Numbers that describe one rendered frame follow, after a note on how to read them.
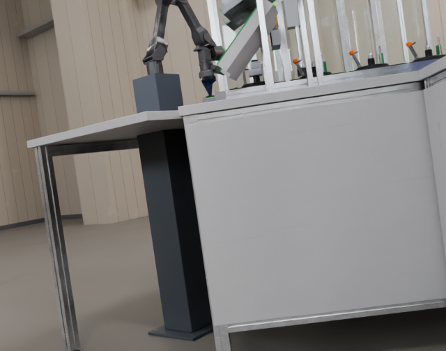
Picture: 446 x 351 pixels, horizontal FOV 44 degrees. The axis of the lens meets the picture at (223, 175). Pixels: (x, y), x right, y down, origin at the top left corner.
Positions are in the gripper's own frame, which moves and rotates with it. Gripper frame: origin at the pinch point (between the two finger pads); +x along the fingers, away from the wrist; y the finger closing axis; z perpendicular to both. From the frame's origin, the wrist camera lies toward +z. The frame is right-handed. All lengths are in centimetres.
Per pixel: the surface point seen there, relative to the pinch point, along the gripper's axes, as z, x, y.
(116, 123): -27, 16, -69
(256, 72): 21.8, -3.2, -3.8
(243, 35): 18, -9, -51
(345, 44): 76, -23, 77
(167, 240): -24, 62, -25
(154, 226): -29, 56, -21
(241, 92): 14.0, 6.4, -18.3
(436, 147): 68, 38, -84
